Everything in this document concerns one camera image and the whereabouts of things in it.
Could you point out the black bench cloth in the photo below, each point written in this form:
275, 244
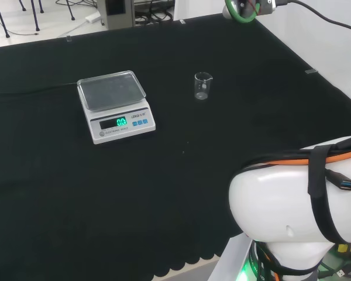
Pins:
163, 181

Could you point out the black chair leg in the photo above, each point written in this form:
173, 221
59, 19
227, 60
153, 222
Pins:
35, 17
41, 8
22, 6
1, 21
71, 12

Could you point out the grey cabinet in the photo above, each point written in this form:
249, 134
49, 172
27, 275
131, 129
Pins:
115, 17

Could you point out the white electronic balance steel pan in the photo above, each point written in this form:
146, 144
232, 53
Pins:
120, 133

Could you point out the small clear glass beaker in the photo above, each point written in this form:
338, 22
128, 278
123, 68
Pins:
201, 95

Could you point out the white power strip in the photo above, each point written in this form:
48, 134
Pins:
93, 17

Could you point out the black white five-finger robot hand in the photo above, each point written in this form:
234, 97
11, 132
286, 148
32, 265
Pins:
228, 11

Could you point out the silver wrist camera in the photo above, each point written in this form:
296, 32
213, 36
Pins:
269, 6

